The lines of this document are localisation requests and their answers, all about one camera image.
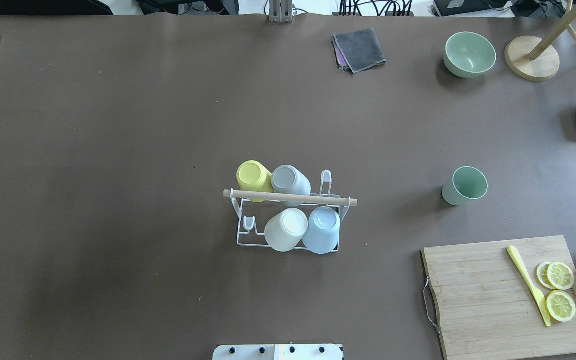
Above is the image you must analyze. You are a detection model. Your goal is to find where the white plastic cup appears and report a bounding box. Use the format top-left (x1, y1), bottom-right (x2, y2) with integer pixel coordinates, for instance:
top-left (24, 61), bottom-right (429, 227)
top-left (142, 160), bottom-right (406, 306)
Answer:
top-left (264, 208), bottom-right (308, 252)

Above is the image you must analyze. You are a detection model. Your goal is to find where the yellow plastic knife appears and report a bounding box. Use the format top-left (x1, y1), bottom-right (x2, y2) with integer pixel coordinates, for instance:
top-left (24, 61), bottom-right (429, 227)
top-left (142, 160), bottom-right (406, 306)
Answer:
top-left (507, 245), bottom-right (552, 327)

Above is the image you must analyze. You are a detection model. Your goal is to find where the light blue plastic cup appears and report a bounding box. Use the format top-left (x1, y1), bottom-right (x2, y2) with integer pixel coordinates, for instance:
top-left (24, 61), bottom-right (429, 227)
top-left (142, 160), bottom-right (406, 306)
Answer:
top-left (302, 206), bottom-right (341, 255)

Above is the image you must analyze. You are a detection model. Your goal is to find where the lemon slice lower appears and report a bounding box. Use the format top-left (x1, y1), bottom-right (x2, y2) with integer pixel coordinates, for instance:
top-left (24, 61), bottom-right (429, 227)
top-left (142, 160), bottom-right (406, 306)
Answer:
top-left (546, 290), bottom-right (576, 322)

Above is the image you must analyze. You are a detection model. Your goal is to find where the wooden mug tree stand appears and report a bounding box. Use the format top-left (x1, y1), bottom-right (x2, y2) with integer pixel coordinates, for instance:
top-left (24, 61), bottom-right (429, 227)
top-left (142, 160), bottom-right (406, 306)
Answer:
top-left (504, 6), bottom-right (576, 82)

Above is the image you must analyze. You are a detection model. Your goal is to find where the green bowl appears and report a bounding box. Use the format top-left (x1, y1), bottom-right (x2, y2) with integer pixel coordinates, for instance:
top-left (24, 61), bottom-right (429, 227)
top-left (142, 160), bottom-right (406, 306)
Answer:
top-left (443, 31), bottom-right (497, 79)

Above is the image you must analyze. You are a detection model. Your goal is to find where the bamboo cutting board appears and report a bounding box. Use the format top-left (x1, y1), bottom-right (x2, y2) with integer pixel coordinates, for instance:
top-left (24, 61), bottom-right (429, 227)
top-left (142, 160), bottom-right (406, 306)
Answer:
top-left (422, 235), bottom-right (576, 360)

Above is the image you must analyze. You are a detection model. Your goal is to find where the green plastic cup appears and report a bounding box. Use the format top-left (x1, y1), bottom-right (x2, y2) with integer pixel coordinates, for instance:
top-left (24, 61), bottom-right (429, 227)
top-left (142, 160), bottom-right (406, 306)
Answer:
top-left (441, 166), bottom-right (489, 207)

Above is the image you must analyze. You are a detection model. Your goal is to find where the lemon slice upper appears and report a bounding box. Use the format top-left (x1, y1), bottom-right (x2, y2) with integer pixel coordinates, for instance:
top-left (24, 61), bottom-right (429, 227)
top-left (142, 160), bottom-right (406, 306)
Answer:
top-left (535, 261), bottom-right (575, 291)

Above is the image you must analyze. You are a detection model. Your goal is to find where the lemon slice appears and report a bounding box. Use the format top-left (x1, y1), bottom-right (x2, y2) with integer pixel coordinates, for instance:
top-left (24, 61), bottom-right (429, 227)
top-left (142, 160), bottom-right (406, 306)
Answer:
top-left (546, 290), bottom-right (576, 322)
top-left (535, 261), bottom-right (575, 291)

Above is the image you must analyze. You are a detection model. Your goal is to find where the grey plastic cup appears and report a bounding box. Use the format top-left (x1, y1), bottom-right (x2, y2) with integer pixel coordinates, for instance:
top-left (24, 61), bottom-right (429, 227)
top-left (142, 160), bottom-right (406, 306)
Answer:
top-left (270, 164), bottom-right (311, 196)

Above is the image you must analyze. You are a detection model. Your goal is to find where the white wire cup rack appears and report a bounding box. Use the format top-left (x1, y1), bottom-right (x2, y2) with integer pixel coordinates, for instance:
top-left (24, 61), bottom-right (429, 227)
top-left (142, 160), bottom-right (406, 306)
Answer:
top-left (223, 170), bottom-right (358, 251)

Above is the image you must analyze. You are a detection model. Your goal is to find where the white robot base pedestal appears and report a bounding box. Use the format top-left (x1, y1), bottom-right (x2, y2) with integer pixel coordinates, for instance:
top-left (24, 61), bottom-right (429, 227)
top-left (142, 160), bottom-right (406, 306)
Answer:
top-left (212, 343), bottom-right (345, 360)

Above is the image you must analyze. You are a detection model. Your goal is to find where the grey folded cloth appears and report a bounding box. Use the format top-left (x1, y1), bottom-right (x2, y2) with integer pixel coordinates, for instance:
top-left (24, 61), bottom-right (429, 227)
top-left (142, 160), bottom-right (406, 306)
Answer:
top-left (333, 27), bottom-right (387, 74)

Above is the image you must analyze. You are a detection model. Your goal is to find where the yellow plastic cup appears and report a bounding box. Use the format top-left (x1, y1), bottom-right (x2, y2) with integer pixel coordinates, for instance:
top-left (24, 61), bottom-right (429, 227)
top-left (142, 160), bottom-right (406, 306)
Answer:
top-left (237, 160), bottom-right (274, 193)

